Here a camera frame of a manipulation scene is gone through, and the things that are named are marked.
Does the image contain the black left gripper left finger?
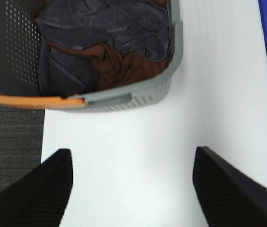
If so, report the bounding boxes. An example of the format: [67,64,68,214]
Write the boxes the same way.
[0,149,73,227]

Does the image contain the grey perforated plastic basket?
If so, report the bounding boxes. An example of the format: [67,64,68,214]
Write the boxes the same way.
[0,0,184,112]

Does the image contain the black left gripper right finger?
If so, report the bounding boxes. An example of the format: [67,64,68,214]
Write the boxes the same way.
[192,147,267,227]

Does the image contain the brown towel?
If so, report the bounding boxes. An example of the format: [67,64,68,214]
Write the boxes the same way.
[33,0,174,92]

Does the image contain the grey towel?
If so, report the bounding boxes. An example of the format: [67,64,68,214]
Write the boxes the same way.
[35,0,174,96]

